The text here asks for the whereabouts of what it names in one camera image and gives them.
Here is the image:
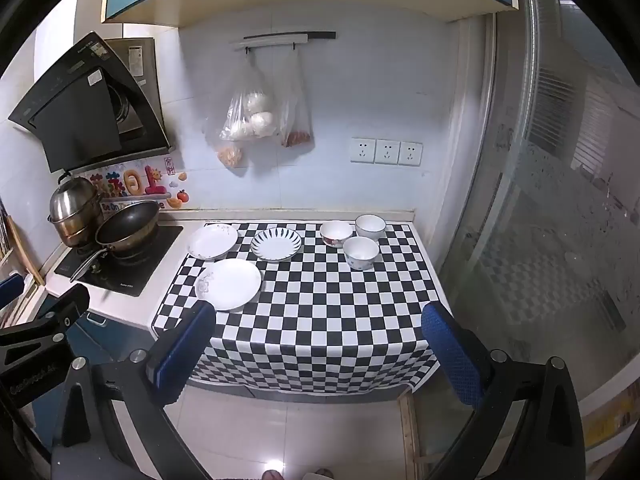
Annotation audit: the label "black white checkered tablecloth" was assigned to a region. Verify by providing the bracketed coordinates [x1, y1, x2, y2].
[150, 220, 442, 395]

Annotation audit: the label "small plastic bag orange contents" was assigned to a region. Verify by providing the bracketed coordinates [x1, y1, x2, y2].
[217, 142, 246, 169]

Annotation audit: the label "black wall hook rail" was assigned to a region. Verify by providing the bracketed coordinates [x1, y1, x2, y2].
[230, 31, 337, 53]

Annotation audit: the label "colourful wall stickers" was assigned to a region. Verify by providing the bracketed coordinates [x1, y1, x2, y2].
[87, 157, 193, 211]

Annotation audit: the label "wooden frame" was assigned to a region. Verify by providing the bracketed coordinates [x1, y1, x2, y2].
[397, 393, 427, 480]

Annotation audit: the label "black range hood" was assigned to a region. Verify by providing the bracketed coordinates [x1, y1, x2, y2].
[7, 31, 174, 174]

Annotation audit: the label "white wall socket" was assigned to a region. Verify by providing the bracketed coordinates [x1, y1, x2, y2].
[398, 141, 424, 166]
[375, 139, 400, 165]
[350, 137, 376, 164]

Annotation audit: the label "blue base cabinet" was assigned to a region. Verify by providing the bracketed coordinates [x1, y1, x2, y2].
[65, 305, 157, 368]

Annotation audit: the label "white speckled plate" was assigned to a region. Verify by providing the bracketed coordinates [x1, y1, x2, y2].
[187, 224, 239, 262]

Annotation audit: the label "stainless steel steamer pot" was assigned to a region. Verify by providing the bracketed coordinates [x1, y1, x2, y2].
[47, 172, 104, 248]

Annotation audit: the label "white bowl with blue pattern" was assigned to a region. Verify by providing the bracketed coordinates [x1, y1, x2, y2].
[343, 236, 380, 271]

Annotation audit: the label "plastic bag with red contents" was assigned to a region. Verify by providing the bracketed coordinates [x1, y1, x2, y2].
[277, 50, 315, 149]

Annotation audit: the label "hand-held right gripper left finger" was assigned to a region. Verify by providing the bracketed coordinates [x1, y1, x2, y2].
[52, 300, 217, 480]

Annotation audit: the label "black induction cooktop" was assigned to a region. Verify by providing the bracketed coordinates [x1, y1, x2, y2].
[54, 225, 184, 297]

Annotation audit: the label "white bowl with dark rim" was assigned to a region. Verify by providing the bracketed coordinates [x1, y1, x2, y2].
[355, 214, 387, 240]

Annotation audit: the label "white bowl with red pattern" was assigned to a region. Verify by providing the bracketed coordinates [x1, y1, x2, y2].
[320, 220, 354, 248]

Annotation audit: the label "wooden board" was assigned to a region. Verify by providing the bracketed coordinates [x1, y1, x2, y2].
[7, 215, 46, 288]

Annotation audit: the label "frosted glass sliding door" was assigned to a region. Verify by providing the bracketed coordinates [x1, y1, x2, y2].
[440, 0, 640, 461]

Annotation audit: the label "plastic bag of white buns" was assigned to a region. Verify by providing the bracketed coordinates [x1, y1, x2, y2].
[202, 55, 279, 142]

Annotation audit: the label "dark frying pan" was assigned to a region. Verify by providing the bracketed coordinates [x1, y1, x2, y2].
[70, 201, 161, 283]

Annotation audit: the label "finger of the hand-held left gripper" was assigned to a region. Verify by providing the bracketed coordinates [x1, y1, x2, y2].
[0, 272, 27, 312]
[0, 283, 91, 377]

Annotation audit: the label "white plate with striped rim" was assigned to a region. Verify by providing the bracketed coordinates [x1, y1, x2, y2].
[250, 227, 303, 262]

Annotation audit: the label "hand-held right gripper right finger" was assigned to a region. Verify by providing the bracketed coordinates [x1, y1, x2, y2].
[421, 302, 587, 480]

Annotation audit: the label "large plain white plate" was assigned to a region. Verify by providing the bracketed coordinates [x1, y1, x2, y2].
[194, 258, 263, 312]

